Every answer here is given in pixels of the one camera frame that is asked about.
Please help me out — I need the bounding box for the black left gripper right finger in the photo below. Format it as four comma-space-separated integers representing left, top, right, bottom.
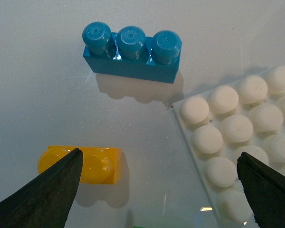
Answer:
237, 152, 285, 228

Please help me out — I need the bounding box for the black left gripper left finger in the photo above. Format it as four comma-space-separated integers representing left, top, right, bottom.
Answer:
0, 148, 83, 228

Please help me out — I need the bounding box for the yellow two-stud block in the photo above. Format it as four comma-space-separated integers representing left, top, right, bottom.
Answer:
37, 145, 123, 184

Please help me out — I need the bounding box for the white studded base plate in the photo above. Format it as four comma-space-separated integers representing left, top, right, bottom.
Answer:
173, 65, 285, 228

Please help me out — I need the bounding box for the blue three-stud block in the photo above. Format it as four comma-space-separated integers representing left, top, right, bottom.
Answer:
82, 22, 182, 84

